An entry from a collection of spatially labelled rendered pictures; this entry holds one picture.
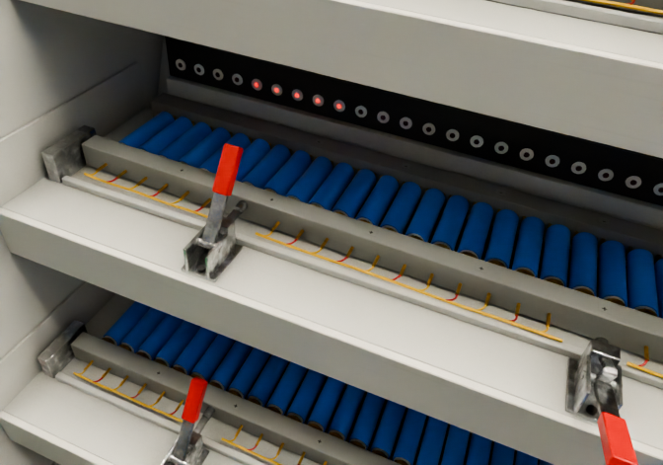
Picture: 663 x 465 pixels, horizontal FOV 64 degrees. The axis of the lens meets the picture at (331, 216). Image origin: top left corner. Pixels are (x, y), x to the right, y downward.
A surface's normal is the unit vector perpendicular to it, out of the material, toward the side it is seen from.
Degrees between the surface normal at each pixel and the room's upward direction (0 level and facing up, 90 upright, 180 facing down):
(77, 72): 90
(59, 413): 21
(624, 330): 111
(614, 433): 1
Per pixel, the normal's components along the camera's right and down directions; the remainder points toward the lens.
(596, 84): -0.37, 0.57
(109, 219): 0.07, -0.77
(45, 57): 0.93, 0.29
